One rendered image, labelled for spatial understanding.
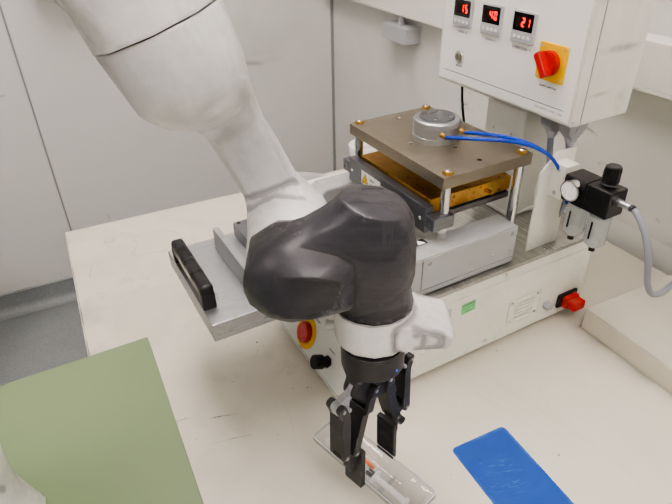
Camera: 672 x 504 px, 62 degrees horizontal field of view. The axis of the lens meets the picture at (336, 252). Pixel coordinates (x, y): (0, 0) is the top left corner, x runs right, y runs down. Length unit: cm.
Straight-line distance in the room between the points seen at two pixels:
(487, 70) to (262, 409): 70
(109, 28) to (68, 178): 199
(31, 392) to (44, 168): 155
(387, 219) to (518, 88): 54
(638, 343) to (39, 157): 204
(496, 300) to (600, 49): 42
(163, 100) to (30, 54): 184
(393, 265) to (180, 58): 27
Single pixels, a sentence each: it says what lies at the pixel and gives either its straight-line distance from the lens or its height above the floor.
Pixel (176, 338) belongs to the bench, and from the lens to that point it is 113.
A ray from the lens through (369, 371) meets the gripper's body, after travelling 64.
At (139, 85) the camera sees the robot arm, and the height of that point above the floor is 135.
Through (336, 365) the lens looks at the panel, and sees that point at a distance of 97.
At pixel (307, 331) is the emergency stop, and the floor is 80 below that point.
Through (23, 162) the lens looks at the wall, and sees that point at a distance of 241.
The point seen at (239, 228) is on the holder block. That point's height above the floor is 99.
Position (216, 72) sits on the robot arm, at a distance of 47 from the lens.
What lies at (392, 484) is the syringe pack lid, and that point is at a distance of 81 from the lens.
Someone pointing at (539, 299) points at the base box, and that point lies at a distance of 112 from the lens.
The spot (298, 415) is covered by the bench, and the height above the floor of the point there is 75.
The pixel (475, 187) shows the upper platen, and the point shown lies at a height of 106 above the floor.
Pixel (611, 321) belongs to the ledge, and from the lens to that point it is 115.
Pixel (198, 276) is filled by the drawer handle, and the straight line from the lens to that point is 82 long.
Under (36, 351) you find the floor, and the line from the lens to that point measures 246.
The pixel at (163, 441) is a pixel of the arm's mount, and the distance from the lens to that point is 80.
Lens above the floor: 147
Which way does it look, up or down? 33 degrees down
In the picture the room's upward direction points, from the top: 1 degrees counter-clockwise
